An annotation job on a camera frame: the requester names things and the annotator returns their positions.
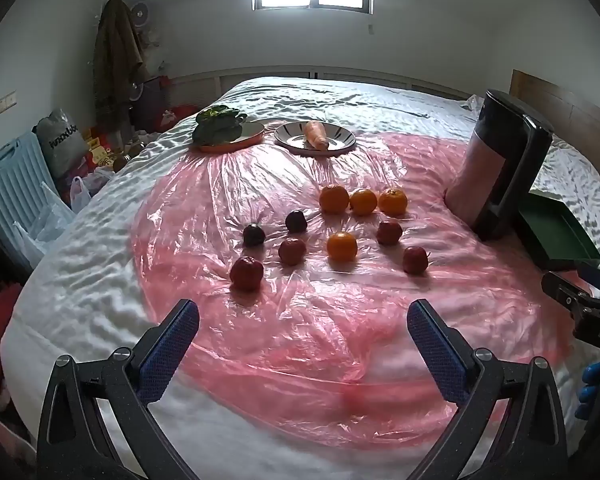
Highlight carrot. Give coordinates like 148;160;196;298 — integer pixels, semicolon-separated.
302;120;330;152

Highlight dark purple plum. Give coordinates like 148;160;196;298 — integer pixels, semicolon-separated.
285;210;309;234
242;223;267;248

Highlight brown coat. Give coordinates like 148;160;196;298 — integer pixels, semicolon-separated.
92;0;146;126

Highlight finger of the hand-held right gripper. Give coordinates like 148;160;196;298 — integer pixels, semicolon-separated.
541;271;600;319
576;261;600;301

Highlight white plastic bag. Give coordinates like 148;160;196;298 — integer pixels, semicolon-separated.
70;167;116;211

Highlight orange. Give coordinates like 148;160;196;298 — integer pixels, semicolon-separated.
349;188;379;217
319;184;350;215
378;187;409;216
326;231;359;262

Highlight black and steel kettle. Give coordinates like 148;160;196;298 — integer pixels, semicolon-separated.
444;89;555;242

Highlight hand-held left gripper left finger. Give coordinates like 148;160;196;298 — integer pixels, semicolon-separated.
36;299;201;480

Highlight red apple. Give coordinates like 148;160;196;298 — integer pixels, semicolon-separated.
376;218;404;247
278;237;308;266
229;256;265;292
402;246;432;276

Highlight striped silver plate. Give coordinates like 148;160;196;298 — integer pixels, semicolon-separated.
273;121;357;156

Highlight grey bag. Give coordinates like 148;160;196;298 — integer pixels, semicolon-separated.
35;109;88;178

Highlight yellow boxes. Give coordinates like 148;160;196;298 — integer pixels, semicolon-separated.
82;130;131;171

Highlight clear plastic bag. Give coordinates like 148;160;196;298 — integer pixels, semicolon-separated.
12;182;76;261

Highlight orange rimmed plate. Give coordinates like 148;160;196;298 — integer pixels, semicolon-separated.
195;121;266;153

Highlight pink plastic sheet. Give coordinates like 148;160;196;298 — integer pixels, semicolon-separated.
130;130;581;453

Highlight person's right hand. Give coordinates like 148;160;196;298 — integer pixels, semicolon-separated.
576;360;600;418

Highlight green tray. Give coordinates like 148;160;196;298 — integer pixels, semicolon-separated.
517;191;600;273

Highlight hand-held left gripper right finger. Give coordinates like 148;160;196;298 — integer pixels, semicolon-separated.
406;299;568;480

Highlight wooden headboard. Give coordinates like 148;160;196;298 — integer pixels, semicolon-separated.
509;69;600;146

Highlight green leafy vegetable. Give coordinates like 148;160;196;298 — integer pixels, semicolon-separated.
192;105;248;146

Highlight dark red suitcase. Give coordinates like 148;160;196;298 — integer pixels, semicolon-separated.
130;77;172;131

